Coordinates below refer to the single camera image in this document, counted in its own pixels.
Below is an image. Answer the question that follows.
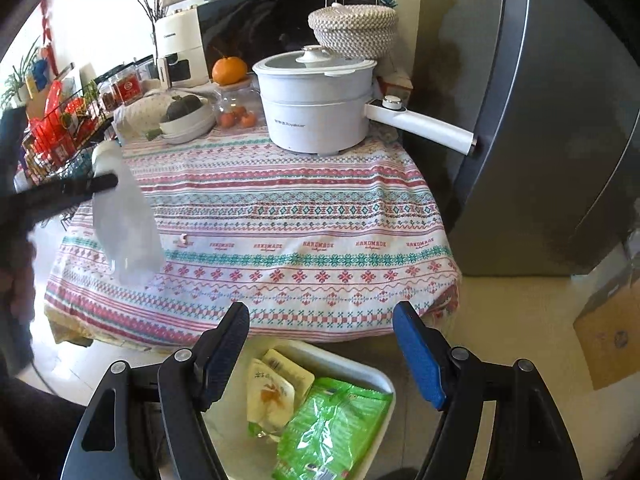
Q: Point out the red plastic bag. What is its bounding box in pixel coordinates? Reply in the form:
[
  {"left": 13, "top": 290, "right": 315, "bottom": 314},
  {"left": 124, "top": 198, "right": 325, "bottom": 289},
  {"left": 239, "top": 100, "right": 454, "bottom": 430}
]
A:
[{"left": 30, "top": 80, "right": 101, "bottom": 162}]

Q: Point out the green plant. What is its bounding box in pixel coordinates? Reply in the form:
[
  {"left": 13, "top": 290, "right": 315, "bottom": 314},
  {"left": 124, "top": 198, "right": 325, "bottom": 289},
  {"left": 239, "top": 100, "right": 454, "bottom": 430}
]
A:
[{"left": 0, "top": 37, "right": 42, "bottom": 111}]

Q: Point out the cardboard box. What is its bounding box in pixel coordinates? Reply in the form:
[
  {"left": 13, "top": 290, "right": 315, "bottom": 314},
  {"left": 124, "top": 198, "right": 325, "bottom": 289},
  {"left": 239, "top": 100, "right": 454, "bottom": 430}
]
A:
[{"left": 572, "top": 260, "right": 640, "bottom": 392}]

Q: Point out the clear plastic bottle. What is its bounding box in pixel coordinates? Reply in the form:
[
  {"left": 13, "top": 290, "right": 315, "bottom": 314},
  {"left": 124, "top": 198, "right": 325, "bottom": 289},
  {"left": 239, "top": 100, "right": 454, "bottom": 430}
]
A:
[{"left": 91, "top": 141, "right": 167, "bottom": 286}]

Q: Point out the black wire rack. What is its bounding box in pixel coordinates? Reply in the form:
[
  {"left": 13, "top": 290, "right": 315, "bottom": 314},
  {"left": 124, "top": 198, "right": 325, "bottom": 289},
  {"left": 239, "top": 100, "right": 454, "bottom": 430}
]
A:
[{"left": 20, "top": 80, "right": 122, "bottom": 197}]

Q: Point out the green snack packet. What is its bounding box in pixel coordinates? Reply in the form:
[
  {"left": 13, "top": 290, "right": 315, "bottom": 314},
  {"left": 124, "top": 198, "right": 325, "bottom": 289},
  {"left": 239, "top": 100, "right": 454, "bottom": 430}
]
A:
[{"left": 270, "top": 377, "right": 395, "bottom": 480}]

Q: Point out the woven basket with lid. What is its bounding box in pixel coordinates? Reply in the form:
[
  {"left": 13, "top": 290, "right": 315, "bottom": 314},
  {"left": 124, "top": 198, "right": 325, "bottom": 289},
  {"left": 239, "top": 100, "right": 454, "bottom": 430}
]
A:
[{"left": 307, "top": 2, "right": 400, "bottom": 59}]

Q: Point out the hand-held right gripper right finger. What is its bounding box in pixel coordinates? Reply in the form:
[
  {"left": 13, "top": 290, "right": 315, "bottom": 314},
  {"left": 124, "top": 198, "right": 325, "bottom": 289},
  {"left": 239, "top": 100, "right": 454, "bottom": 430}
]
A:
[{"left": 392, "top": 301, "right": 583, "bottom": 480}]

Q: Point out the glass jar with tomatoes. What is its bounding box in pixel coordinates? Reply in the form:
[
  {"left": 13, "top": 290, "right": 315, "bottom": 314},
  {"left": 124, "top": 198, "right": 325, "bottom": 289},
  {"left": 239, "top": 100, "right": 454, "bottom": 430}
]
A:
[{"left": 214, "top": 80, "right": 264, "bottom": 130}]

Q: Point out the white bin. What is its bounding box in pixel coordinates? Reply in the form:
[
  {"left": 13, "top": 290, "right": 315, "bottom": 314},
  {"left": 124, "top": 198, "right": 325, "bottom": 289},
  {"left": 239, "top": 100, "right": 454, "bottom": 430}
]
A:
[{"left": 200, "top": 340, "right": 397, "bottom": 480}]

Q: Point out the black microwave oven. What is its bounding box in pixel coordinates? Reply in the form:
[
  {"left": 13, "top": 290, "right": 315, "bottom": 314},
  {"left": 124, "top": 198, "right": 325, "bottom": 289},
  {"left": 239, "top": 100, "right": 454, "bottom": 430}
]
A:
[{"left": 197, "top": 0, "right": 381, "bottom": 86}]

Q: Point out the beige pouch with orange print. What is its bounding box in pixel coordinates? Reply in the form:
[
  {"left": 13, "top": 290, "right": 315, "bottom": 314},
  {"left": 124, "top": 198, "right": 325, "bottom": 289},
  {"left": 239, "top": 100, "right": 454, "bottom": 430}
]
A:
[{"left": 246, "top": 357, "right": 297, "bottom": 437}]

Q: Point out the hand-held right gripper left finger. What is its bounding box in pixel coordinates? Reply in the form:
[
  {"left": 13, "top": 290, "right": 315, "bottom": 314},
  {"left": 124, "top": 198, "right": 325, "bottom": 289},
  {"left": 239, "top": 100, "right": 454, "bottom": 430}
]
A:
[{"left": 60, "top": 301, "right": 251, "bottom": 480}]

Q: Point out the red-labelled jar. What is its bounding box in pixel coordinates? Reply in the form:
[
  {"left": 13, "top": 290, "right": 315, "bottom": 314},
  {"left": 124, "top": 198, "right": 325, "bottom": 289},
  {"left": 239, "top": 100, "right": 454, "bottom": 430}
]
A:
[
  {"left": 100, "top": 77, "right": 121, "bottom": 111},
  {"left": 117, "top": 67, "right": 144, "bottom": 106}
]

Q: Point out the red hanging decoration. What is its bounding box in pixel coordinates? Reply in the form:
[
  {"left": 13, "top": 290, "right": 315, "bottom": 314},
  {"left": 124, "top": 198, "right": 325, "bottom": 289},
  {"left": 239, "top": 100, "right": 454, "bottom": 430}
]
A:
[{"left": 40, "top": 0, "right": 57, "bottom": 69}]

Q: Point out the person's left hand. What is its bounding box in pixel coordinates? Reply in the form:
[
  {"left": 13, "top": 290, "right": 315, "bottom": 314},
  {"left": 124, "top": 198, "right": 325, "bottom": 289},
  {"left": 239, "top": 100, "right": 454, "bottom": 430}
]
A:
[{"left": 0, "top": 239, "right": 37, "bottom": 361}]

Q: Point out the patterned striped tablecloth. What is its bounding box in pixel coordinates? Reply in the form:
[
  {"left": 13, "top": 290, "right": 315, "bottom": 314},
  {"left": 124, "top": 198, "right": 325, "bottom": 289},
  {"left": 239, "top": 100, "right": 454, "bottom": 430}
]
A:
[{"left": 44, "top": 125, "right": 464, "bottom": 349}]

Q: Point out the large orange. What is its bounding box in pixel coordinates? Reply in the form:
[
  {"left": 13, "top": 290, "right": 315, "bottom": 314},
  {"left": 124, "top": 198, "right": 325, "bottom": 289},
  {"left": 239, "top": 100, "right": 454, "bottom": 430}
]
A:
[{"left": 211, "top": 56, "right": 249, "bottom": 86}]

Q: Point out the white electric pot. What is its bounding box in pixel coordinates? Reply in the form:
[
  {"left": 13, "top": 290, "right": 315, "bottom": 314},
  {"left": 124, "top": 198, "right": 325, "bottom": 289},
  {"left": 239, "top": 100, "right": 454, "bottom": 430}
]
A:
[{"left": 251, "top": 45, "right": 479, "bottom": 157}]

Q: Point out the grey refrigerator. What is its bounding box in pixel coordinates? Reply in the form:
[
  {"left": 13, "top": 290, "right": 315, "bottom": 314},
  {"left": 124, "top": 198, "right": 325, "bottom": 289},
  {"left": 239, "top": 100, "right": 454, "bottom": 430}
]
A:
[{"left": 415, "top": 0, "right": 640, "bottom": 279}]

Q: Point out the dark green pumpkin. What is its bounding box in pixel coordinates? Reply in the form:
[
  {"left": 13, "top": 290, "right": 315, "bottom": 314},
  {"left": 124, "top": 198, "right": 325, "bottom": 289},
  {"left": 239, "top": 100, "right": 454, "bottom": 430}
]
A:
[{"left": 165, "top": 94, "right": 204, "bottom": 122}]

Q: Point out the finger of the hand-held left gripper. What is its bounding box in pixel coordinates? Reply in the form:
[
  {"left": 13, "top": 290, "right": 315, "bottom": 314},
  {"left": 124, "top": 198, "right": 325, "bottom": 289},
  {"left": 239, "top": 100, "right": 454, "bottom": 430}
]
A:
[{"left": 50, "top": 172, "right": 120, "bottom": 212}]

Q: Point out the white ceramic bowl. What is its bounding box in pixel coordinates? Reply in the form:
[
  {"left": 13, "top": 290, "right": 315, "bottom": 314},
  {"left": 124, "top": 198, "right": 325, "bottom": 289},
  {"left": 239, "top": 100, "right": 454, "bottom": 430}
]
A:
[{"left": 159, "top": 97, "right": 215, "bottom": 136}]

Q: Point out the white air fryer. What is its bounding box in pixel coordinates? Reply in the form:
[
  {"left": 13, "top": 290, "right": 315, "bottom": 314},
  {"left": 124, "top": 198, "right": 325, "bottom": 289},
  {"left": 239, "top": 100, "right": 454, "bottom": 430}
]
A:
[{"left": 152, "top": 7, "right": 211, "bottom": 92}]

